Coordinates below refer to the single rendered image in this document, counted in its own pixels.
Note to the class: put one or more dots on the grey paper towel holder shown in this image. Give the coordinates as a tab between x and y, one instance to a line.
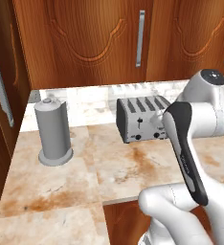
53	134

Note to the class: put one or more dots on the wooden wall cupboard door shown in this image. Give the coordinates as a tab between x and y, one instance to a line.
193	38
85	41

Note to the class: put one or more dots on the silver four-slot toaster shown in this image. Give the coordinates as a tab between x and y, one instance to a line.
139	122

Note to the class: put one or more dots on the tall wooden cupboard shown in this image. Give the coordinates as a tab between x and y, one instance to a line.
4	95

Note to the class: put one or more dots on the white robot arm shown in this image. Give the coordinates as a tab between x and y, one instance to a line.
209	115

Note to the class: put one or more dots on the wooden base cupboard door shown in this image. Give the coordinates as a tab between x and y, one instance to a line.
126	223

